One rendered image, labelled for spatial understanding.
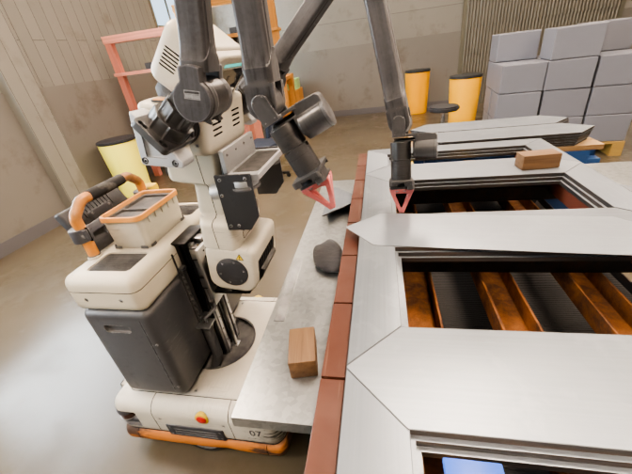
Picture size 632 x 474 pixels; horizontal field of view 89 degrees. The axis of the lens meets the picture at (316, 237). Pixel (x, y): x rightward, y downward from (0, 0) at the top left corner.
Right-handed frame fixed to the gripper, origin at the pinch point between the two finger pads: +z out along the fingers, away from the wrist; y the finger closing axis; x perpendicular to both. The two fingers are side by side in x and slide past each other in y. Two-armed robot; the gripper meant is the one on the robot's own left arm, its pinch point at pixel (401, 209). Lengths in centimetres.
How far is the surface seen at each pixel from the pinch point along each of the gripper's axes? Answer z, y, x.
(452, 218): 1.8, -6.1, -13.3
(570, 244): 5.4, -19.6, -35.4
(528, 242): 5.0, -18.3, -27.4
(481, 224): 2.7, -9.5, -19.8
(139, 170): -8, 250, 296
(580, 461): 18, -63, -17
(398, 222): 1.9, -7.7, 1.3
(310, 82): -145, 636, 153
